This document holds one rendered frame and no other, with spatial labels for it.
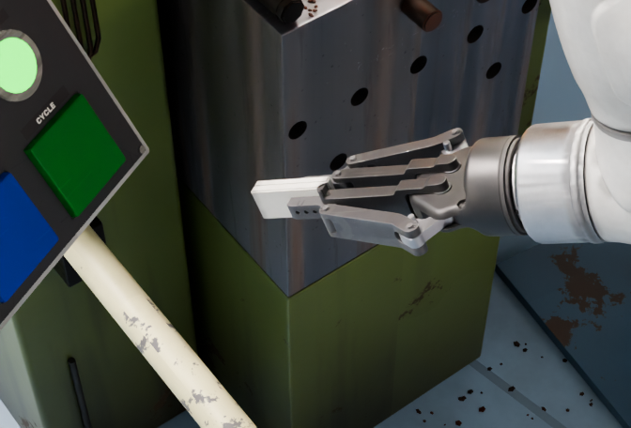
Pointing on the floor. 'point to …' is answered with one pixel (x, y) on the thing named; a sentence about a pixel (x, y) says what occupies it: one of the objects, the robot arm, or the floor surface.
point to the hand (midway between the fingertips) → (296, 197)
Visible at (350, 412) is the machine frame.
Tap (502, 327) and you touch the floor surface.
